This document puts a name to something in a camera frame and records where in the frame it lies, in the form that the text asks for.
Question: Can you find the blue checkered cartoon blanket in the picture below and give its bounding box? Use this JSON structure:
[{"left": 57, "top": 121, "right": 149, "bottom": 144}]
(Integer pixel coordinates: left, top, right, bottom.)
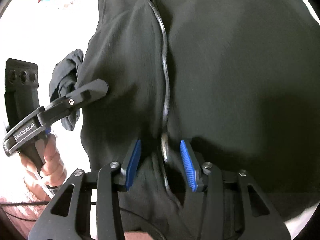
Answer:
[{"left": 1, "top": 0, "right": 99, "bottom": 203}]

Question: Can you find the black fleece jacket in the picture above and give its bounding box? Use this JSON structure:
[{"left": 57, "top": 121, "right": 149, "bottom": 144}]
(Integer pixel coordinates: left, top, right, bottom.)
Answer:
[{"left": 73, "top": 0, "right": 319, "bottom": 239}]

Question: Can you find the person's left hand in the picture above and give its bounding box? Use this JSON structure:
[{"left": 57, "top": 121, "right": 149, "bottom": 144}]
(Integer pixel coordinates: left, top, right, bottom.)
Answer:
[{"left": 19, "top": 134, "right": 67, "bottom": 190}]

